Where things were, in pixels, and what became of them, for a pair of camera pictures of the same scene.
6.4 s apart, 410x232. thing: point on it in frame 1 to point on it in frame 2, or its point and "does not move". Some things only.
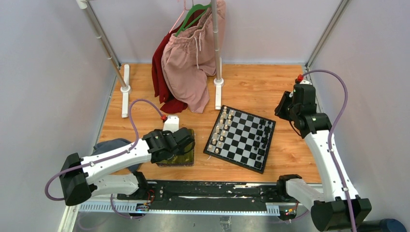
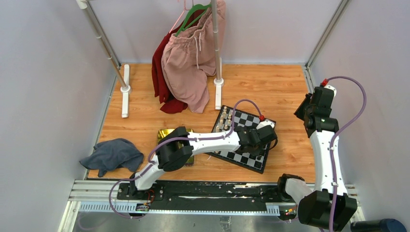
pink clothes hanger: x=181 y=16 does not move
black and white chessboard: x=241 y=138 does not move
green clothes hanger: x=197 y=7 does not move
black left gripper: x=165 y=133 to x=256 y=152
